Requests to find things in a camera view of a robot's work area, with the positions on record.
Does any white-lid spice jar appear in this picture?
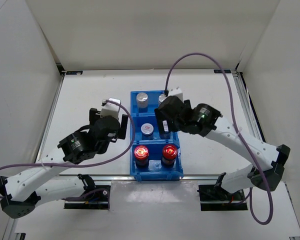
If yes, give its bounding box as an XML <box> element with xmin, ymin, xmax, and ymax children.
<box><xmin>159</xmin><ymin>120</ymin><xmax>171</xmax><ymax>139</ymax></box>
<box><xmin>140</xmin><ymin>123</ymin><xmax>154</xmax><ymax>140</ymax></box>

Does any silver-lid salt shaker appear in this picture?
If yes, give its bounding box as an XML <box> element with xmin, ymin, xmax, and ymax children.
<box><xmin>136</xmin><ymin>92</ymin><xmax>149</xmax><ymax>112</ymax></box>
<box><xmin>158</xmin><ymin>93</ymin><xmax>167</xmax><ymax>105</ymax></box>

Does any red-lid sauce jar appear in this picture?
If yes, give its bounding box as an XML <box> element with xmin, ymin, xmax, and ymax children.
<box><xmin>133</xmin><ymin>145</ymin><xmax>150</xmax><ymax>168</ymax></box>
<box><xmin>161</xmin><ymin>144</ymin><xmax>178</xmax><ymax>167</ymax></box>

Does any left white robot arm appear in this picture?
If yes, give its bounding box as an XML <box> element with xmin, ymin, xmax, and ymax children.
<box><xmin>0</xmin><ymin>108</ymin><xmax>128</xmax><ymax>219</ymax></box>

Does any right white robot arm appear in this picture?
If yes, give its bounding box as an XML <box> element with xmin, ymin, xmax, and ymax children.
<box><xmin>154</xmin><ymin>96</ymin><xmax>291</xmax><ymax>200</ymax></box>

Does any middle blue storage bin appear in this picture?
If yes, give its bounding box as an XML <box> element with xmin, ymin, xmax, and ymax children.
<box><xmin>132</xmin><ymin>114</ymin><xmax>180</xmax><ymax>146</ymax></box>

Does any blue storage bin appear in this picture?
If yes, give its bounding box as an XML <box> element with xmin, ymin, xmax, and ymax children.
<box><xmin>130</xmin><ymin>90</ymin><xmax>176</xmax><ymax>116</ymax></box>
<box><xmin>132</xmin><ymin>114</ymin><xmax>180</xmax><ymax>146</ymax></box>
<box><xmin>130</xmin><ymin>141</ymin><xmax>184</xmax><ymax>182</ymax></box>

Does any far blue storage bin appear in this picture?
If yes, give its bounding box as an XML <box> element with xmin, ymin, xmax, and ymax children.
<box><xmin>130</xmin><ymin>90</ymin><xmax>176</xmax><ymax>116</ymax></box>

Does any near blue storage bin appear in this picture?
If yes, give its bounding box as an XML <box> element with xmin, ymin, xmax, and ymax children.
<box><xmin>130</xmin><ymin>141</ymin><xmax>184</xmax><ymax>182</ymax></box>

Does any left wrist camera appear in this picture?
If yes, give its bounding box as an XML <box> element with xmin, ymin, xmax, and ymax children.
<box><xmin>100</xmin><ymin>99</ymin><xmax>120</xmax><ymax>120</ymax></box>

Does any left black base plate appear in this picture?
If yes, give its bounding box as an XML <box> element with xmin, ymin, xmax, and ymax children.
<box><xmin>63</xmin><ymin>181</ymin><xmax>112</xmax><ymax>211</ymax></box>

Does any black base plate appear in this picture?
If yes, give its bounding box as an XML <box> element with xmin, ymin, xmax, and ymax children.
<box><xmin>197</xmin><ymin>183</ymin><xmax>248</xmax><ymax>212</ymax></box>
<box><xmin>63</xmin><ymin>181</ymin><xmax>112</xmax><ymax>211</ymax></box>

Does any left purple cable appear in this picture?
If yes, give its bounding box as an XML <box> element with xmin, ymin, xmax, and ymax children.
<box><xmin>0</xmin><ymin>99</ymin><xmax>137</xmax><ymax>210</ymax></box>

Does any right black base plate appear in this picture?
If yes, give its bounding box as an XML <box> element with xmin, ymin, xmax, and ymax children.
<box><xmin>197</xmin><ymin>183</ymin><xmax>248</xmax><ymax>212</ymax></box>

